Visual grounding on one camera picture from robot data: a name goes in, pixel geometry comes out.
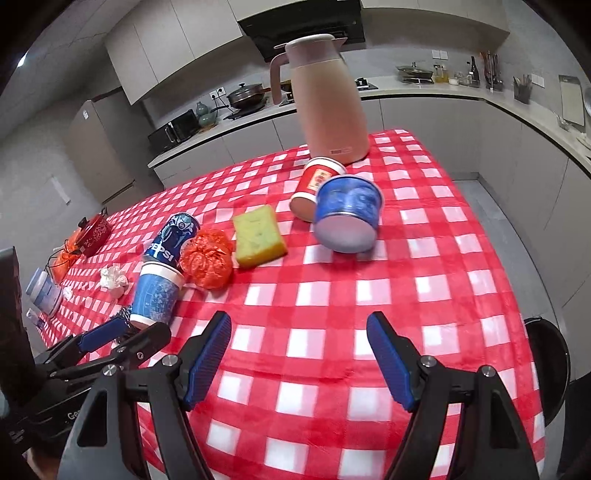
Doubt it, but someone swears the grey refrigerator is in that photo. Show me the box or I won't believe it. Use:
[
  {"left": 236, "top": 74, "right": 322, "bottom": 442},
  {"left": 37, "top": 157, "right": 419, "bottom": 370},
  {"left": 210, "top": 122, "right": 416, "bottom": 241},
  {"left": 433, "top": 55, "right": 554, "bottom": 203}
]
[{"left": 65, "top": 87, "right": 163, "bottom": 213}]

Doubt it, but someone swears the round metal steamer tray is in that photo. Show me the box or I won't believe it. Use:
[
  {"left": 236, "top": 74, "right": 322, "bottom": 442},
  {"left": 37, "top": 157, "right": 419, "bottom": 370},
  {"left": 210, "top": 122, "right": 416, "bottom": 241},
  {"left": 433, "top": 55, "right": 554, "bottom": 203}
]
[{"left": 583, "top": 87, "right": 591, "bottom": 117}]

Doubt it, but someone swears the pink thermos jug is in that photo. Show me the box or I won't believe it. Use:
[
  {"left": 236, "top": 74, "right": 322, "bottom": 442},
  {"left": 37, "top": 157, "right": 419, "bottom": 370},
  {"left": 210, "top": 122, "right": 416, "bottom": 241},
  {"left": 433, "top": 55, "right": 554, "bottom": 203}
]
[{"left": 270, "top": 34, "right": 370, "bottom": 165}]

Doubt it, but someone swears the utensil holder cup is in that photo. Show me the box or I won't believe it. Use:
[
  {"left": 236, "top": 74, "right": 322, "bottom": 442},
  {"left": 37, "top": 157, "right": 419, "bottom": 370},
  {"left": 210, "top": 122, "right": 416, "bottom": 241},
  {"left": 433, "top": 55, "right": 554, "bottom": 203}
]
[{"left": 513, "top": 74, "right": 533, "bottom": 104}]

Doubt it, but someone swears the black range hood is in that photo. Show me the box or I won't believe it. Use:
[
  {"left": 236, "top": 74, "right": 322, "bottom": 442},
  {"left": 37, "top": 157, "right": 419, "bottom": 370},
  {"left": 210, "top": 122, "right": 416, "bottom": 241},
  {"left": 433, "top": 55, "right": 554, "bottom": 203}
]
[{"left": 238, "top": 1, "right": 366, "bottom": 63}]

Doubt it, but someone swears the red paper cup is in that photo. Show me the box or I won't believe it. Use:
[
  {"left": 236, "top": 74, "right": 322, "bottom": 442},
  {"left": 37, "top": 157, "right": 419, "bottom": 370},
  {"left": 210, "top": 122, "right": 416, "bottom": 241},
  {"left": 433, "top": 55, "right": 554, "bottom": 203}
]
[{"left": 290, "top": 157, "right": 346, "bottom": 223}]

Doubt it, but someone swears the yellow green sponge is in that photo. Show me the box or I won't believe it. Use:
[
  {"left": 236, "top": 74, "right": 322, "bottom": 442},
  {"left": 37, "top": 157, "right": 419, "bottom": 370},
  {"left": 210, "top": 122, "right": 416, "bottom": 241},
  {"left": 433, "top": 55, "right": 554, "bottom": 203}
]
[{"left": 232, "top": 205, "right": 287, "bottom": 269}]

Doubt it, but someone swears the black microwave oven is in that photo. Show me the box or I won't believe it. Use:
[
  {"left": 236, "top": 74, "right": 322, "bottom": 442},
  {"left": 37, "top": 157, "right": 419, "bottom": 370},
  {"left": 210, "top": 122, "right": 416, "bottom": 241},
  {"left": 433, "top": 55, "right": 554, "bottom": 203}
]
[{"left": 148, "top": 109, "right": 199, "bottom": 155}]

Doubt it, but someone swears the small red kettle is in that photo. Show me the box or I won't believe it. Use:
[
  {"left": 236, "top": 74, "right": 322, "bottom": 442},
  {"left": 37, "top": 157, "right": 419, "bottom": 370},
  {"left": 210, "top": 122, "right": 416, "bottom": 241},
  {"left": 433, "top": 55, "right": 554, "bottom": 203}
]
[{"left": 74, "top": 207, "right": 112, "bottom": 258}]

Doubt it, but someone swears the gas stove top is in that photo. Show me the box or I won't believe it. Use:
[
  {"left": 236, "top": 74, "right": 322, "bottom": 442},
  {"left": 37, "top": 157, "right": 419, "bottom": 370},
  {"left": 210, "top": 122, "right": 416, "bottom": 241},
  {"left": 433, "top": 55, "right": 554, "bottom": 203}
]
[{"left": 355, "top": 77, "right": 377, "bottom": 91}]

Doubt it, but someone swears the black wok on stove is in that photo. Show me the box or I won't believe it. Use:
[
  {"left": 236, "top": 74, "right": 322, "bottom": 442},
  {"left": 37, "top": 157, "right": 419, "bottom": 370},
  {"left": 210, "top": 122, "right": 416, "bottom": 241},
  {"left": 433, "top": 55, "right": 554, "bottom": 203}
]
[{"left": 226, "top": 83, "right": 266, "bottom": 110}]

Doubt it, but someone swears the blue Pepsi can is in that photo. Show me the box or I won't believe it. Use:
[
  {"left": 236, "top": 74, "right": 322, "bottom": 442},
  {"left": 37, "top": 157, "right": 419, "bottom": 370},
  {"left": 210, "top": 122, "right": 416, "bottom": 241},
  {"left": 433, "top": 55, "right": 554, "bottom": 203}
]
[{"left": 143, "top": 212, "right": 200, "bottom": 268}]

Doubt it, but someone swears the blue blueberry paper bowl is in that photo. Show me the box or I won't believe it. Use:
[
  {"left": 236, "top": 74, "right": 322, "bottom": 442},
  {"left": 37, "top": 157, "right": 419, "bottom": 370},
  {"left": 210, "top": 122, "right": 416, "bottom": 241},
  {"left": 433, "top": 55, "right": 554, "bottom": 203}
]
[{"left": 312, "top": 174, "right": 384, "bottom": 254}]

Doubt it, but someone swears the red checkered tablecloth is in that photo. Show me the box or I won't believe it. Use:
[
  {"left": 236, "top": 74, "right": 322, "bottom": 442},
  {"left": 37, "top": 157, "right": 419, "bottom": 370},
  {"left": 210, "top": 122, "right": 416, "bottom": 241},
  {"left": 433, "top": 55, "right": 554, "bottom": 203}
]
[{"left": 41, "top": 129, "right": 545, "bottom": 479}]

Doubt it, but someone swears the blue white paper cup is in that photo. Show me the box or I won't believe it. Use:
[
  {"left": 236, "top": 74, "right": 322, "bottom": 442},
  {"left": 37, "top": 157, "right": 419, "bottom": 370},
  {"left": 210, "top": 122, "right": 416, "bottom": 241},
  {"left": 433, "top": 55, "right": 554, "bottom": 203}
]
[{"left": 129, "top": 261, "right": 185, "bottom": 330}]

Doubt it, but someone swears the dark glass bottle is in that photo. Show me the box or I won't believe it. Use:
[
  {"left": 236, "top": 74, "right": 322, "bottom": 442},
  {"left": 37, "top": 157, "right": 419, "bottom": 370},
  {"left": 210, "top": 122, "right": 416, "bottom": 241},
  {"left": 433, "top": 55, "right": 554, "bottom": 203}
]
[{"left": 468, "top": 56, "right": 480, "bottom": 88}]

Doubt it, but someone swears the teal ceramic vase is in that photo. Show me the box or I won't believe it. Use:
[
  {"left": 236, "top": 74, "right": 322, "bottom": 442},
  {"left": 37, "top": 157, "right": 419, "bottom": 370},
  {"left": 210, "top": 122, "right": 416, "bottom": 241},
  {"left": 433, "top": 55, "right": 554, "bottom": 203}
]
[{"left": 195, "top": 102, "right": 217, "bottom": 129}]

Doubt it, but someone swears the orange mesh bag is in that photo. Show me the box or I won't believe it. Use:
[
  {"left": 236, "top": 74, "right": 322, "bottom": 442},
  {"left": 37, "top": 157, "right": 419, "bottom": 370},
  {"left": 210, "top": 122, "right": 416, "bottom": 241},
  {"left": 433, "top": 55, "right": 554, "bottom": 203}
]
[{"left": 47, "top": 228, "right": 81, "bottom": 284}]

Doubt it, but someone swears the crumpled white tissue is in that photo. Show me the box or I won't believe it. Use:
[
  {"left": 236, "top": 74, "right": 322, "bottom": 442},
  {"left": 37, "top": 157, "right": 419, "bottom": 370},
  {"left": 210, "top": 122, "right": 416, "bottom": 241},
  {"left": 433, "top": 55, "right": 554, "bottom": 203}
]
[{"left": 99, "top": 265, "right": 128, "bottom": 300}]

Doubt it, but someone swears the white cutting board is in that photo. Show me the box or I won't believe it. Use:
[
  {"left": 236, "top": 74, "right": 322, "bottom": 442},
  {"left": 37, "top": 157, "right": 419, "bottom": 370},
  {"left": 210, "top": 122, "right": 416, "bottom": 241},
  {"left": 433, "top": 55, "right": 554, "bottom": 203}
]
[{"left": 559, "top": 75, "right": 585, "bottom": 131}]

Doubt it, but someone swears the steel pan on counter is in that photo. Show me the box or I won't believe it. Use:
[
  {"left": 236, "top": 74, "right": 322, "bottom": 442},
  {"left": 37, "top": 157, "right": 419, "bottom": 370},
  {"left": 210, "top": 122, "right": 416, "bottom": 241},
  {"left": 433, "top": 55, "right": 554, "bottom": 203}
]
[{"left": 397, "top": 62, "right": 434, "bottom": 84}]

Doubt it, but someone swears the black trash bin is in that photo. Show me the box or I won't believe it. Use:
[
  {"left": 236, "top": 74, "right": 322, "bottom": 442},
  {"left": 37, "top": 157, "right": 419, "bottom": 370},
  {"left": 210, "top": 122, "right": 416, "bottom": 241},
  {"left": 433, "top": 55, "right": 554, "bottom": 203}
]
[{"left": 525, "top": 317, "right": 571, "bottom": 426}]

